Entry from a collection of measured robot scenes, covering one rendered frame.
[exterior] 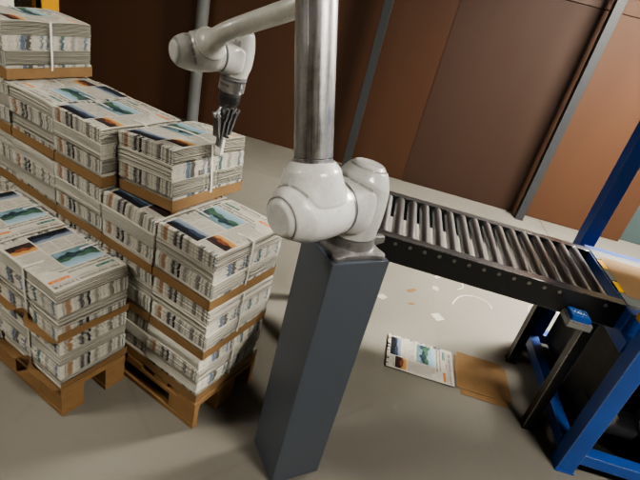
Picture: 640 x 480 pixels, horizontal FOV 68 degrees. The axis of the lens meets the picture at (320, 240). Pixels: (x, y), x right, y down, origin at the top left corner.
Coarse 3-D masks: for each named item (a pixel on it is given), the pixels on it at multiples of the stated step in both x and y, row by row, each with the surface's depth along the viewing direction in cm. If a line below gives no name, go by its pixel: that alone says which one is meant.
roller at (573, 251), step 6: (570, 252) 240; (576, 252) 238; (576, 258) 233; (582, 258) 232; (576, 264) 231; (582, 264) 227; (582, 270) 223; (588, 270) 221; (588, 276) 218; (594, 276) 218; (588, 282) 215; (594, 282) 212; (594, 288) 209; (600, 288) 208; (606, 294) 204
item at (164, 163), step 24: (120, 144) 174; (144, 144) 167; (168, 144) 165; (192, 144) 170; (120, 168) 177; (144, 168) 170; (168, 168) 164; (192, 168) 171; (168, 192) 167; (192, 192) 175
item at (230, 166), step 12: (192, 132) 183; (204, 132) 185; (228, 144) 183; (240, 144) 189; (228, 156) 184; (240, 156) 191; (228, 168) 187; (240, 168) 193; (228, 180) 189; (240, 180) 197
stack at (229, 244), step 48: (48, 192) 198; (96, 192) 180; (96, 240) 191; (144, 240) 173; (192, 240) 162; (240, 240) 169; (144, 288) 184; (192, 288) 167; (144, 336) 193; (192, 336) 176; (240, 336) 196; (144, 384) 206; (192, 384) 184
